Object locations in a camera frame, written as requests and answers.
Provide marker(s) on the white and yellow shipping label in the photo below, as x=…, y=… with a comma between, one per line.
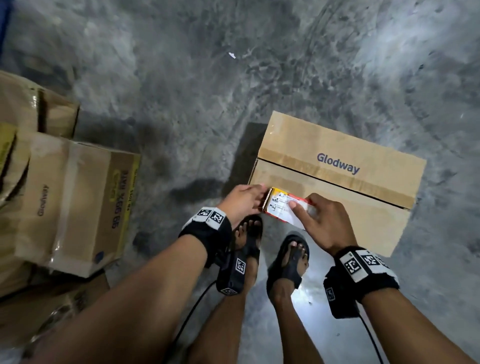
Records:
x=279, y=204

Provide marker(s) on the person's left hand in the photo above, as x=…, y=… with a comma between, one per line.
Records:
x=240, y=202

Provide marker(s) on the person's leg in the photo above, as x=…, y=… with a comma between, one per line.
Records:
x=225, y=322
x=294, y=322

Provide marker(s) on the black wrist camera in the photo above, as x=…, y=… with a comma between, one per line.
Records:
x=233, y=273
x=339, y=296

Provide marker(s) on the person's right forearm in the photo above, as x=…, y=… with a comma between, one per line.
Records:
x=408, y=330

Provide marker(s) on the person's left fingers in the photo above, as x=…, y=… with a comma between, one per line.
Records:
x=258, y=192

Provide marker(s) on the black right sandal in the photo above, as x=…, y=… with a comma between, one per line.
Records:
x=290, y=268

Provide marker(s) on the person's right thumb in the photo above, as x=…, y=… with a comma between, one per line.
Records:
x=301, y=215

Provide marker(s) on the black marker band, wrist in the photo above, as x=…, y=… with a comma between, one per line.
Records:
x=208, y=225
x=369, y=268

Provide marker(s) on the person's left leg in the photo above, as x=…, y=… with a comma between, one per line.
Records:
x=225, y=322

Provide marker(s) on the sealed brown cardboard box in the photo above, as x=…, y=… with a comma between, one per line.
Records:
x=337, y=176

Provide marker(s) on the blue object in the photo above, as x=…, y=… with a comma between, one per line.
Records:
x=4, y=22

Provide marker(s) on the flattened brown cardboard box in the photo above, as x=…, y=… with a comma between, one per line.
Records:
x=41, y=307

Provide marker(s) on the black sandal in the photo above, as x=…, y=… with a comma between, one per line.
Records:
x=250, y=243
x=290, y=268

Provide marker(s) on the person's right leg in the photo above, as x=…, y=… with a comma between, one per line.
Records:
x=294, y=322

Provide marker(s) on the black marker band, right wrist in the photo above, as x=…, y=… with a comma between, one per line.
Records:
x=369, y=268

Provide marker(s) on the person's left forearm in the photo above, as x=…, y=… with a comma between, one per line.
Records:
x=135, y=307

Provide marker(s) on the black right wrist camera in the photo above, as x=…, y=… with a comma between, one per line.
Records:
x=339, y=296

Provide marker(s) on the person's right hand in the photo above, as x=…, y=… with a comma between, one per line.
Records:
x=330, y=227

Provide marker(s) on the taped cardboard box, yellow print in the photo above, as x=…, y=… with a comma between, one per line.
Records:
x=78, y=202

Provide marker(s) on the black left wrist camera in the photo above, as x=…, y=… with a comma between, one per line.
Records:
x=233, y=273

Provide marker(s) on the black marker band, left wrist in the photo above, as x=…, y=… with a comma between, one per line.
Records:
x=208, y=225

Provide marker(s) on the black left sandal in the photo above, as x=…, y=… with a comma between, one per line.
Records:
x=250, y=243

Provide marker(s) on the crumpled brown cardboard box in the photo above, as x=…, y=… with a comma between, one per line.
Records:
x=33, y=105

